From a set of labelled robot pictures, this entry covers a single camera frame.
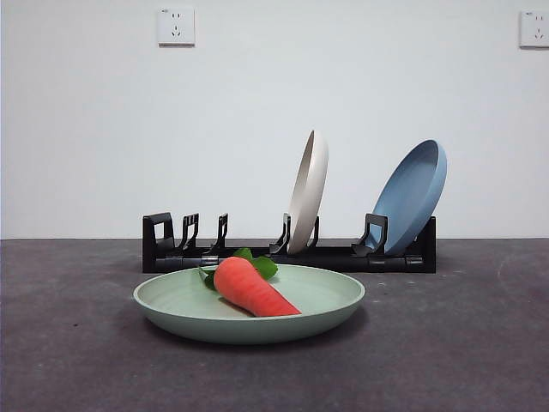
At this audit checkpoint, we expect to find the orange carrot with green leaves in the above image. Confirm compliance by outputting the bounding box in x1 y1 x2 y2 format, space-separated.
196 247 303 318

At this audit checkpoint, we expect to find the green plate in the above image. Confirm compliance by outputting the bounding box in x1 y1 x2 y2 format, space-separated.
132 263 366 345

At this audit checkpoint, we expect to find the beige plate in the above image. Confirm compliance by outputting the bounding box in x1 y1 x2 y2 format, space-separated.
287 129 330 255

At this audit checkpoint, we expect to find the black plate rack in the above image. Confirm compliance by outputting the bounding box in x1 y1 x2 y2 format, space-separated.
142 211 437 274

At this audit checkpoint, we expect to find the blue plate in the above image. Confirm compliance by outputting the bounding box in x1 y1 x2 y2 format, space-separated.
371 138 449 255

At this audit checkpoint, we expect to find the white wall socket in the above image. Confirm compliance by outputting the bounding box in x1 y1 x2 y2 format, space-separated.
519 9 549 49
157 6 196 47

